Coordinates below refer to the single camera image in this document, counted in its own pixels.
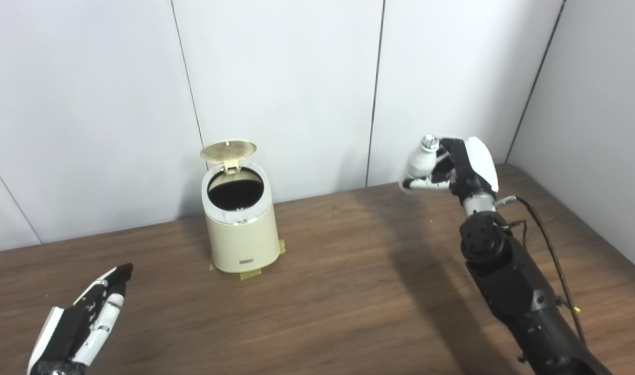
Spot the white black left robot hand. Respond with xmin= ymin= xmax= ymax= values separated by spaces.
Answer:
xmin=27 ymin=263 xmax=134 ymax=375

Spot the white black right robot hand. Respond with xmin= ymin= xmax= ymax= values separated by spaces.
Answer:
xmin=399 ymin=136 xmax=500 ymax=201

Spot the cream round bin lid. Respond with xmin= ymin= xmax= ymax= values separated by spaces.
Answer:
xmin=200 ymin=140 xmax=257 ymax=173

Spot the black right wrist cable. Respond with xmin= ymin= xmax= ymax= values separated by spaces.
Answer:
xmin=497 ymin=195 xmax=589 ymax=347

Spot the cream-colored cylindrical bin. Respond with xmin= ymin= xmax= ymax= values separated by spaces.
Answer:
xmin=201 ymin=162 xmax=279 ymax=273

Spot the small white plastic bottle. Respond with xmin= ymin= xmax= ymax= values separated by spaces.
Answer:
xmin=402 ymin=135 xmax=443 ymax=180

